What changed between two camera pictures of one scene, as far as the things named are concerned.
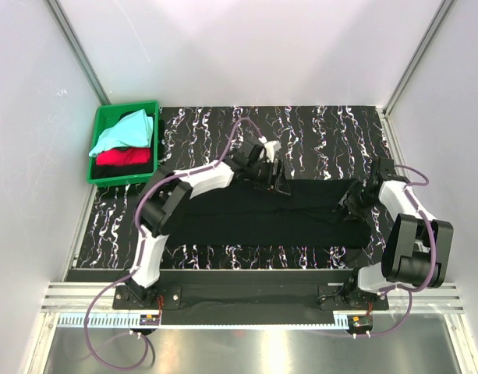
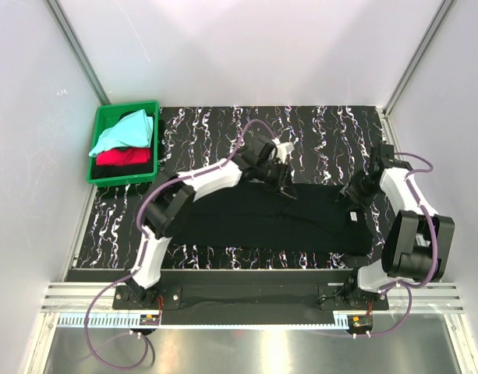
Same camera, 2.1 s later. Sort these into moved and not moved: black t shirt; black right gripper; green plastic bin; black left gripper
Moved: black right gripper
Not moved: green plastic bin; black t shirt; black left gripper
